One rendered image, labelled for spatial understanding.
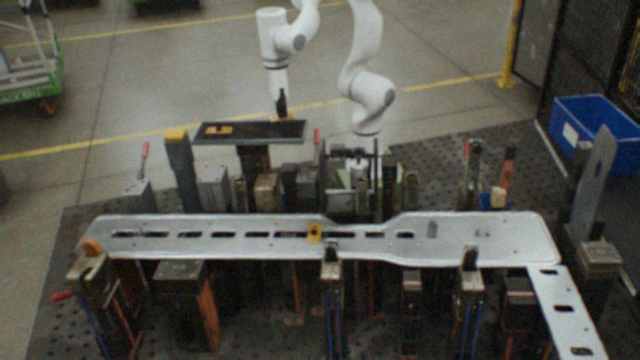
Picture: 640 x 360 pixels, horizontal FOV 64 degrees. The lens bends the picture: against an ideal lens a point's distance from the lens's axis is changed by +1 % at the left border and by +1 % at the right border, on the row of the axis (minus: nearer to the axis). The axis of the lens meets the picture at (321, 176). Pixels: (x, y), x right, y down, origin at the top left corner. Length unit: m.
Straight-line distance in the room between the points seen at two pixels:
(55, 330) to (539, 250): 1.50
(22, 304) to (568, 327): 2.63
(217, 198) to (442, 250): 0.70
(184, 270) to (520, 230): 0.94
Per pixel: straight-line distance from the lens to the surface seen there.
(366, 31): 1.83
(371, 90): 1.85
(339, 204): 1.67
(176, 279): 1.42
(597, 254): 1.47
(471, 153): 1.55
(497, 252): 1.49
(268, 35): 1.51
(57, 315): 1.96
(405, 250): 1.45
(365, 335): 1.63
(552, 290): 1.42
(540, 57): 4.41
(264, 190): 1.57
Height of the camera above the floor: 1.99
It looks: 34 degrees down
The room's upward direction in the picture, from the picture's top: 4 degrees counter-clockwise
